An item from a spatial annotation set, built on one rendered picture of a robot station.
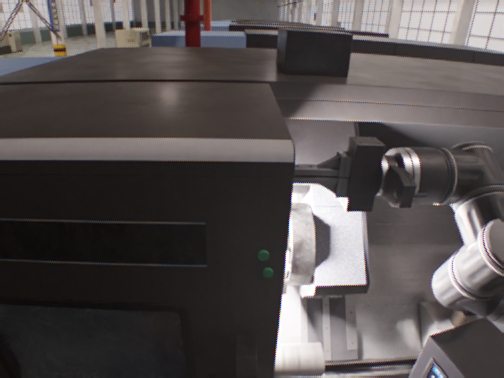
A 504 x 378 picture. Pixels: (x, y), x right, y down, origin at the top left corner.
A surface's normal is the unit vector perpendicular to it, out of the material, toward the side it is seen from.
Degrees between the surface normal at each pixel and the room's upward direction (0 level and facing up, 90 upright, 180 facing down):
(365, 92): 90
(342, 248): 45
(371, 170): 87
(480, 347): 2
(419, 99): 90
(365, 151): 87
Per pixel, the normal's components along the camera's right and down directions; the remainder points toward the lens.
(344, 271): 0.05, -0.28
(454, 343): 0.03, -0.89
